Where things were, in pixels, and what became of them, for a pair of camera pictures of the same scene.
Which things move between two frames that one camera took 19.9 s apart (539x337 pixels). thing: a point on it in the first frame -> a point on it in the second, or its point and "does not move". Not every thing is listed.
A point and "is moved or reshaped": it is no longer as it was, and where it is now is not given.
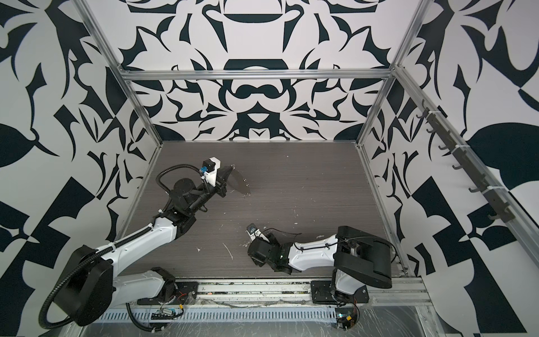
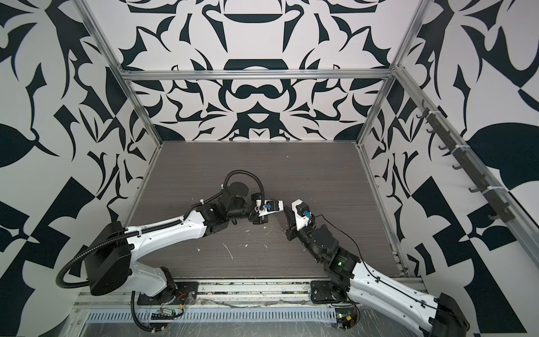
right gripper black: (269, 244) -> (292, 230)
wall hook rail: (497, 196) does not move
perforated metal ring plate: (236, 181) is moved or reshaped
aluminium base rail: (278, 294) does not move
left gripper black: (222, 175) -> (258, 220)
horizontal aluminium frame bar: (257, 74) does not move
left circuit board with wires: (166, 313) does not move
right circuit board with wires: (347, 316) does not move
